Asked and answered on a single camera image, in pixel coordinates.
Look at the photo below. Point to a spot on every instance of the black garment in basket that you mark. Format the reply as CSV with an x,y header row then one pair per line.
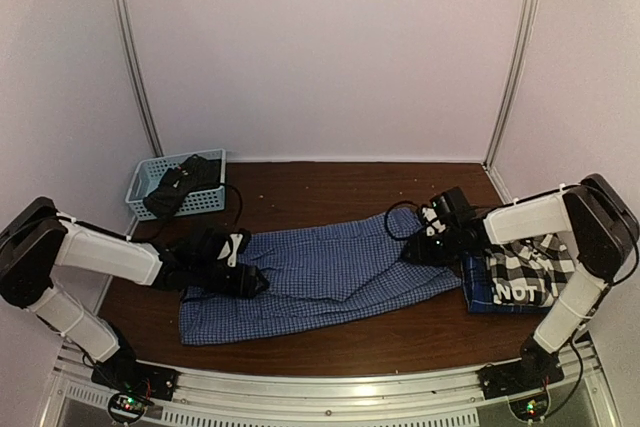
x,y
181,183

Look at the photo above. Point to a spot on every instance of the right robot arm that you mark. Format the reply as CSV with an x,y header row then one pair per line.
x,y
598,228

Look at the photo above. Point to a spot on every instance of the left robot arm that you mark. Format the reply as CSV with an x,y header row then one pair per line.
x,y
42,238

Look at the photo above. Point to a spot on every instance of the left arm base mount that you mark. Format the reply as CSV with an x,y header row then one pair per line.
x,y
135,384

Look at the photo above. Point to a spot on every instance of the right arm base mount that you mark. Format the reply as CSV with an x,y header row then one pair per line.
x,y
524,382

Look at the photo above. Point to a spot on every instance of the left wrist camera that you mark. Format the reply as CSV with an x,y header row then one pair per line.
x,y
233,245

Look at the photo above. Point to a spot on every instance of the black white plaid shirt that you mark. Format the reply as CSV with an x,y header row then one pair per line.
x,y
531,272

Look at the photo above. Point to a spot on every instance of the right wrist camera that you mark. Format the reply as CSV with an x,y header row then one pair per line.
x,y
430,221

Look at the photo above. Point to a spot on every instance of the blue plaid folded shirt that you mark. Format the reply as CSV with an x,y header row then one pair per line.
x,y
477,290

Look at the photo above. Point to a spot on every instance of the blue small-check shirt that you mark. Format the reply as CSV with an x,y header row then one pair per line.
x,y
319,277

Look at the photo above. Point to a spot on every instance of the front aluminium rail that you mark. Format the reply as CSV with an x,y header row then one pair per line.
x,y
451,397

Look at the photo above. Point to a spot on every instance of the right aluminium frame post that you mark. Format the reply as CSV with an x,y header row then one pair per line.
x,y
527,17

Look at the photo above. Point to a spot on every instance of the aluminium frame post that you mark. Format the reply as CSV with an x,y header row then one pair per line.
x,y
134,70
527,17

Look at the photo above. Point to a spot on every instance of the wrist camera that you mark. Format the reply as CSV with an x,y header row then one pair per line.
x,y
430,221
233,245

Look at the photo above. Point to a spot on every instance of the left aluminium frame post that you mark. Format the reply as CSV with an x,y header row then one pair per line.
x,y
134,70

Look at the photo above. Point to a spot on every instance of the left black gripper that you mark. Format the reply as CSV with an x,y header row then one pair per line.
x,y
243,285

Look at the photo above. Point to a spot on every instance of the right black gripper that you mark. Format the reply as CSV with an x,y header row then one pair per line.
x,y
420,252

